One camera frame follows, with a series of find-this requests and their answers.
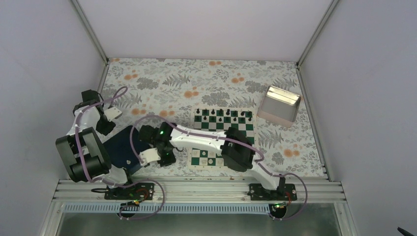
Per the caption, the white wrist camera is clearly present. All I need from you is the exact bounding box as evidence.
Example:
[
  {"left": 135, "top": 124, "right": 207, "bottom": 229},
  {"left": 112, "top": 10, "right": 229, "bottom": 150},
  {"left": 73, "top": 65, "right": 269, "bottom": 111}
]
[
  {"left": 104, "top": 107, "right": 122, "bottom": 122},
  {"left": 139, "top": 148, "right": 161, "bottom": 167}
]

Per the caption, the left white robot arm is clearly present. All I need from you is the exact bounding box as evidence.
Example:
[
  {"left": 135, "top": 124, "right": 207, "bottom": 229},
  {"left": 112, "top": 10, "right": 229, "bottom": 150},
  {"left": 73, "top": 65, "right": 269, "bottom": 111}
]
[{"left": 55, "top": 89, "right": 137, "bottom": 199}]

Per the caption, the black chess pieces row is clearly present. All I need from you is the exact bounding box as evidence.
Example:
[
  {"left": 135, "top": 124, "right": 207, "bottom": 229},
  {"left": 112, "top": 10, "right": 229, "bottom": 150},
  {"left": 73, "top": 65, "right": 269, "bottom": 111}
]
[{"left": 192, "top": 108, "right": 256, "bottom": 124}]

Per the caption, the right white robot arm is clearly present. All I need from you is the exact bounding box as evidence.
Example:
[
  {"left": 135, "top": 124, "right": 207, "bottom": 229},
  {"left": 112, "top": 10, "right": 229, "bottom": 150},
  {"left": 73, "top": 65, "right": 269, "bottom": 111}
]
[{"left": 135, "top": 122, "right": 285, "bottom": 200}]

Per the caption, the dark blue plastic tray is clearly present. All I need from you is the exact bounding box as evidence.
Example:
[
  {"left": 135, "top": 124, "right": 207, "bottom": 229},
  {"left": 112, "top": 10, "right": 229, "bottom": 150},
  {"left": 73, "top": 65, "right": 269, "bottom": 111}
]
[{"left": 103, "top": 125, "right": 152, "bottom": 182}]

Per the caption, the green white chess board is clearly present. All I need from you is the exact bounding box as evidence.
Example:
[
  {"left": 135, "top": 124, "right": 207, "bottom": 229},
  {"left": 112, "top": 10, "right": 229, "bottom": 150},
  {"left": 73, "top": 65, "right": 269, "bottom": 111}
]
[{"left": 187, "top": 107, "right": 258, "bottom": 170}]

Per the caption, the silver metal tin box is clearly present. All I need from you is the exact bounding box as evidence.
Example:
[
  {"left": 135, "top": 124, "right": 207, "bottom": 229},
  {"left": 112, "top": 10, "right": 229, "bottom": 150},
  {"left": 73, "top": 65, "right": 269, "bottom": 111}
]
[{"left": 257, "top": 86, "right": 301, "bottom": 128}]

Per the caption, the aluminium rail frame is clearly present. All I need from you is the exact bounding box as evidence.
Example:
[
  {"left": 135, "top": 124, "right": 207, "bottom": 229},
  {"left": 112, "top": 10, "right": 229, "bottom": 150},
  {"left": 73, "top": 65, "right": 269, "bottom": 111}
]
[{"left": 53, "top": 177, "right": 346, "bottom": 214}]

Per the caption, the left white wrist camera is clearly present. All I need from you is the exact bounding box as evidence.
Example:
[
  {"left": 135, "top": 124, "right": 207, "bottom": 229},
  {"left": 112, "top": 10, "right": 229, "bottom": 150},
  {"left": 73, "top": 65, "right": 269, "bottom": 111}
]
[{"left": 104, "top": 107, "right": 122, "bottom": 122}]

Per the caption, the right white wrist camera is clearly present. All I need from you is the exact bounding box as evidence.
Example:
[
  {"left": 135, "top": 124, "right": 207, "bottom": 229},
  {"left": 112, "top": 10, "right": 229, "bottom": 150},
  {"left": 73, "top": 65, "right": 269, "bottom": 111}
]
[{"left": 139, "top": 148, "right": 161, "bottom": 167}]

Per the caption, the floral patterned table mat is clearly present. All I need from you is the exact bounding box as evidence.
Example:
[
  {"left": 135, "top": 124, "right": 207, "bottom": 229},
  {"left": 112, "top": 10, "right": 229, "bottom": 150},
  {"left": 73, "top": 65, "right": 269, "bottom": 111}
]
[{"left": 101, "top": 58, "right": 325, "bottom": 178}]

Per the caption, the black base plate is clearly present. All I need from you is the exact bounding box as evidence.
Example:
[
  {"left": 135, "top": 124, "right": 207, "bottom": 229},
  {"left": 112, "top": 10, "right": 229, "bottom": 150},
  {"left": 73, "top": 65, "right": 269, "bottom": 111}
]
[
  {"left": 247, "top": 183, "right": 298, "bottom": 201},
  {"left": 104, "top": 182, "right": 154, "bottom": 201}
]

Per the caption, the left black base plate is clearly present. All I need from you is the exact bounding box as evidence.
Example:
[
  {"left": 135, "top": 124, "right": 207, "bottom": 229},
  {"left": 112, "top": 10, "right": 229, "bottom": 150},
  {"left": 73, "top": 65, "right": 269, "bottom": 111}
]
[{"left": 104, "top": 182, "right": 154, "bottom": 201}]

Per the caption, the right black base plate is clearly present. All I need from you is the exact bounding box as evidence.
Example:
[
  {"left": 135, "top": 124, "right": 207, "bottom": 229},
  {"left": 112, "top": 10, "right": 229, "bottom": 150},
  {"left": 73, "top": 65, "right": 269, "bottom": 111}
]
[{"left": 247, "top": 183, "right": 298, "bottom": 201}]

